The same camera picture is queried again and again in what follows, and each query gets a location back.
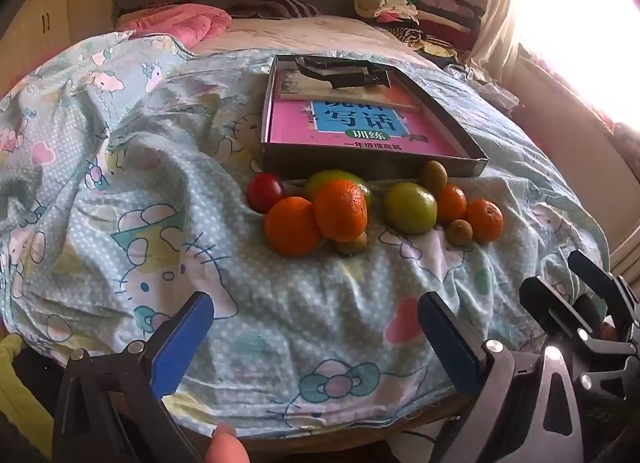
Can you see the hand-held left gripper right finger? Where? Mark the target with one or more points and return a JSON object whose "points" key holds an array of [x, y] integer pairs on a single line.
{"points": [[450, 343]]}

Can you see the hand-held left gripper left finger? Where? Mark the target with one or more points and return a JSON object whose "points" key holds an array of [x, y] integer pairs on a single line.
{"points": [[182, 343]]}

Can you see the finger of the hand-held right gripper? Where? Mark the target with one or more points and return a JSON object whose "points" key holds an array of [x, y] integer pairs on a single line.
{"points": [[545, 303], [590, 273]]}

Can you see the small tangerine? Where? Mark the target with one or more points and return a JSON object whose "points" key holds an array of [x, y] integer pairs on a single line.
{"points": [[451, 203], [484, 220]]}

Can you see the brown kiwi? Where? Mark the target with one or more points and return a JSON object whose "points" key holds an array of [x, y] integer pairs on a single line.
{"points": [[459, 232], [351, 244], [432, 175]]}

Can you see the green mango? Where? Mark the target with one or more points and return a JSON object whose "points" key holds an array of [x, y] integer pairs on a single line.
{"points": [[410, 208], [325, 180]]}

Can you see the large tangerine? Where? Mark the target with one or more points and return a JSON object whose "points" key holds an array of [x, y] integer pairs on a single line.
{"points": [[292, 228], [342, 208]]}

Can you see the red tomato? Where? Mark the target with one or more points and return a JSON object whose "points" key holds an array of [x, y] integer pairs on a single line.
{"points": [[265, 192]]}

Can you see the grey shallow box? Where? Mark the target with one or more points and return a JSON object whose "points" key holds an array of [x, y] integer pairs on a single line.
{"points": [[350, 165]]}

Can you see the person's left hand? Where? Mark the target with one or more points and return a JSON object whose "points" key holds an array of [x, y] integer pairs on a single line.
{"points": [[227, 445]]}

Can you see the yellow green cloth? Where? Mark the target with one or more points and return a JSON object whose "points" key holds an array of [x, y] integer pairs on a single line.
{"points": [[12, 378]]}

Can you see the cartoon printed blanket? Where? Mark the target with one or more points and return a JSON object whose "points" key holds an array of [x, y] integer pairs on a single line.
{"points": [[150, 168]]}

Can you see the white crumpled cloth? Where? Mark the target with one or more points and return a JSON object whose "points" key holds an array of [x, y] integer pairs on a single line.
{"points": [[480, 83]]}

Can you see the pink book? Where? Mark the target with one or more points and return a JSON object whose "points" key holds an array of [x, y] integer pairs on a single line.
{"points": [[295, 128]]}

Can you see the cream curtain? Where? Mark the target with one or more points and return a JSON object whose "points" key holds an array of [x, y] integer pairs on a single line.
{"points": [[495, 8]]}

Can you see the pile of folded clothes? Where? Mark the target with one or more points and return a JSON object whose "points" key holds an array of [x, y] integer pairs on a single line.
{"points": [[415, 13]]}

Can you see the pink quilt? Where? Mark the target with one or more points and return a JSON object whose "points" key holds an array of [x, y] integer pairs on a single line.
{"points": [[175, 23]]}

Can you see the beige bed sheet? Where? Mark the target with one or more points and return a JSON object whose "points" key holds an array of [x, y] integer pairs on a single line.
{"points": [[300, 35]]}

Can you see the striped pillow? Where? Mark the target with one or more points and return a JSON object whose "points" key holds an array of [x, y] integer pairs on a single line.
{"points": [[272, 5]]}

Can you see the cream wardrobe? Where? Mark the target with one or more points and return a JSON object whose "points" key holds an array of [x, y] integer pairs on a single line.
{"points": [[35, 8]]}

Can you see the black plastic bracket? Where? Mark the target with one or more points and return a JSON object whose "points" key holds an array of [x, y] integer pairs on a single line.
{"points": [[350, 75]]}

